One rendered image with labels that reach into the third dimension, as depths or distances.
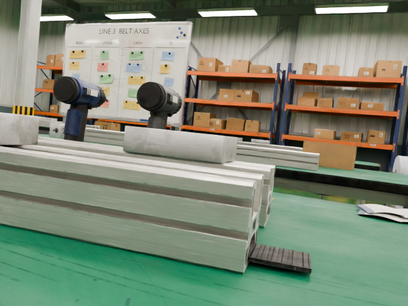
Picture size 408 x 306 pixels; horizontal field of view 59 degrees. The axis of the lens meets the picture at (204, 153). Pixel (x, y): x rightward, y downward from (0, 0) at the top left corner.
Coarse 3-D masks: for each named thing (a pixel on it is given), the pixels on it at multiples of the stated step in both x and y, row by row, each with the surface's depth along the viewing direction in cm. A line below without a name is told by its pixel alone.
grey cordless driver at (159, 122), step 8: (144, 88) 71; (152, 88) 71; (160, 88) 71; (168, 88) 77; (144, 96) 71; (152, 96) 71; (160, 96) 71; (168, 96) 73; (176, 96) 79; (144, 104) 71; (152, 104) 71; (160, 104) 71; (168, 104) 75; (176, 104) 79; (152, 112) 76; (160, 112) 76; (168, 112) 78; (176, 112) 84; (152, 120) 74; (160, 120) 75; (152, 128) 74; (160, 128) 75
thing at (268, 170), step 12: (36, 144) 61; (48, 144) 60; (60, 144) 60; (72, 144) 59; (84, 144) 67; (96, 144) 66; (132, 156) 56; (144, 156) 56; (156, 156) 55; (216, 168) 53; (228, 168) 52; (240, 168) 52; (252, 168) 51; (264, 168) 51; (264, 180) 52; (264, 192) 51; (264, 204) 52; (264, 216) 51
